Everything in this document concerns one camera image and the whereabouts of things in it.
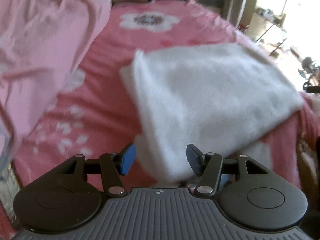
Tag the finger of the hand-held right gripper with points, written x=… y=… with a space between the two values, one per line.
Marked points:
x=312 y=89

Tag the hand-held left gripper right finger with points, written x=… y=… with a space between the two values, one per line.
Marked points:
x=193 y=160

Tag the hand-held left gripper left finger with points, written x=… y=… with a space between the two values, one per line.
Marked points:
x=127 y=160

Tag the white deer print sweater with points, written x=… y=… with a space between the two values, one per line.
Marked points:
x=205 y=95

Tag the folding table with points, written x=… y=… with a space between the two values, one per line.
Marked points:
x=270 y=17

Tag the pink floral blanket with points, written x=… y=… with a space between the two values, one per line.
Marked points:
x=100 y=80

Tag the beige curtain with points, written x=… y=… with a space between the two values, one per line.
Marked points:
x=240 y=0

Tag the pink and grey quilt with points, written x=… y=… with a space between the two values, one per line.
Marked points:
x=37 y=42

